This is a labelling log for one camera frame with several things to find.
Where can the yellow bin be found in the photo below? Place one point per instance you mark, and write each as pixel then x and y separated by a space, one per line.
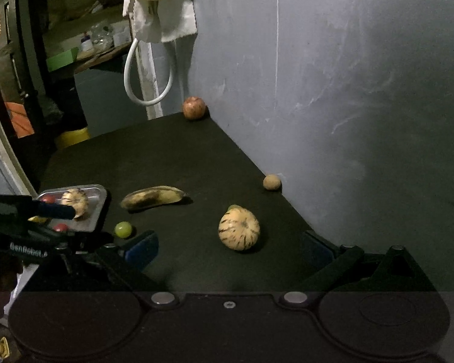
pixel 70 138

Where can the green grape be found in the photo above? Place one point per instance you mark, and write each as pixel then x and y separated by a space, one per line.
pixel 234 206
pixel 123 229

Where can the white hanging cloth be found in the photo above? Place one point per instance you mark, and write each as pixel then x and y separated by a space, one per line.
pixel 160 21

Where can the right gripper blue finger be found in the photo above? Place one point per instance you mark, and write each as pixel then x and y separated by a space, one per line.
pixel 141 251

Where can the striped pepino melon on tray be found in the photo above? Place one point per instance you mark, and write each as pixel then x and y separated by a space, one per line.
pixel 76 198

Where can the red tomato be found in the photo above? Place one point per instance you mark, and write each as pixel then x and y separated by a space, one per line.
pixel 48 198
pixel 61 228

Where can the metal tray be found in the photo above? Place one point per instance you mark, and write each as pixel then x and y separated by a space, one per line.
pixel 88 221

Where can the green box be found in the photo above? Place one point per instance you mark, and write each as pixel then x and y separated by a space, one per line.
pixel 62 59

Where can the striped pepino melon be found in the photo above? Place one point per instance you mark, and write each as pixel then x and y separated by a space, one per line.
pixel 76 198
pixel 239 229

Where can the small brown round fruit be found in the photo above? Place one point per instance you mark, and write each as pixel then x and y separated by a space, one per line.
pixel 272 182

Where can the wooden shelf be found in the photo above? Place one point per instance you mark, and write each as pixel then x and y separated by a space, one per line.
pixel 100 58

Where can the red apple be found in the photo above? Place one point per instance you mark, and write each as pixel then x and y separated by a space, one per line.
pixel 193 108

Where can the spotted brown banana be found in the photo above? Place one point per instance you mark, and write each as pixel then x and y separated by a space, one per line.
pixel 152 197

